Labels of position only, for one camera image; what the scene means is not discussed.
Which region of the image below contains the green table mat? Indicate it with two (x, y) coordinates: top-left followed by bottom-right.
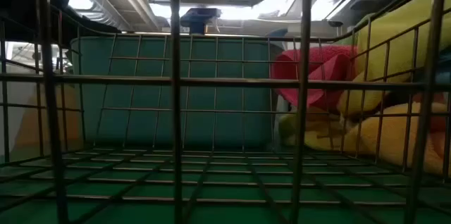
(0, 146), (451, 224)

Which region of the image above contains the teal plastic bin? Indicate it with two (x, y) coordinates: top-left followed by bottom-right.
(69, 36), (285, 150)

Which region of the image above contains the pink microfiber towel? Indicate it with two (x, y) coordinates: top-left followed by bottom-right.
(270, 45), (357, 112)

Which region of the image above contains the rectangular metal wire basket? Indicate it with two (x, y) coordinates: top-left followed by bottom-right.
(0, 0), (451, 224)

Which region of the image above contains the clear plastic bin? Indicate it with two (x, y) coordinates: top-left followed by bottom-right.
(0, 63), (36, 154)

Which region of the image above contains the green microfiber towel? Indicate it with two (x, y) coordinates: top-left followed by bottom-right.
(278, 111), (307, 146)
(355, 0), (451, 81)

